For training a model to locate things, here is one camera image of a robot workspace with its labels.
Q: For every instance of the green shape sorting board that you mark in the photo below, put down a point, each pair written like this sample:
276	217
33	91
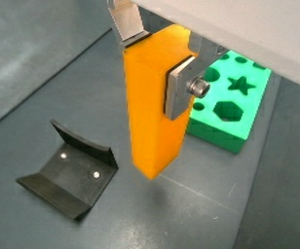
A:
222	116

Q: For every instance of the black curved holder bracket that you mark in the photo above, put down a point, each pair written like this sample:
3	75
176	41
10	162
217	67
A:
74	177

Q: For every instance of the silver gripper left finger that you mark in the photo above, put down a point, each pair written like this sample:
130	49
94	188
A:
127	24

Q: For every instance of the orange rectangular block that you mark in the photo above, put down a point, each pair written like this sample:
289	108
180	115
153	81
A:
156	136

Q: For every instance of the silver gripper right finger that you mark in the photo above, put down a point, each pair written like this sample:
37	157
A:
185	78

